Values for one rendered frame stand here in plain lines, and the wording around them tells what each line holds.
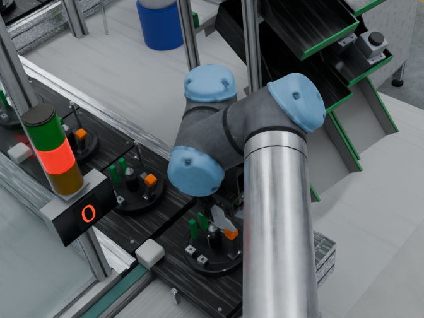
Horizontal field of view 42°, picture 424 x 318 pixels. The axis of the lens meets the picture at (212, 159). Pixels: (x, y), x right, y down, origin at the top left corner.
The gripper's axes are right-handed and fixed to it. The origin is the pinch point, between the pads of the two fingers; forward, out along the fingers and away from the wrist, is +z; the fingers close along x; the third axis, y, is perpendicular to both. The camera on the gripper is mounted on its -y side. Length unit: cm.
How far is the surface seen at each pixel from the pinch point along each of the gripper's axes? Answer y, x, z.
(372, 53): 5.3, 41.5, -16.0
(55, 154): -12.6, -19.9, -26.5
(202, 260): -1.4, -5.5, 8.0
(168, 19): -76, 57, 11
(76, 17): -110, 43, 15
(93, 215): -12.3, -18.2, -10.4
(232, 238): 3.0, -0.7, 2.0
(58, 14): -120, 42, 16
